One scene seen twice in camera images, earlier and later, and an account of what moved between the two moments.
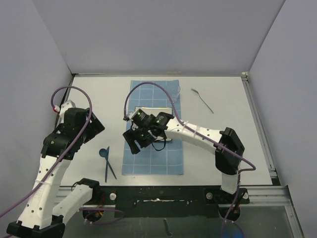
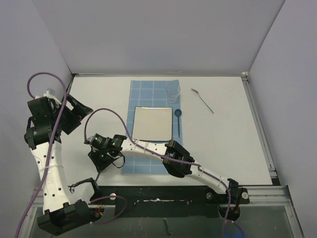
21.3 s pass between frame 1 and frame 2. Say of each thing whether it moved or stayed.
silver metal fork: stayed
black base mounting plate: stayed
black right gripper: moved
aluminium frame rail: stayed
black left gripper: moved
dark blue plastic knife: moved
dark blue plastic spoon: moved
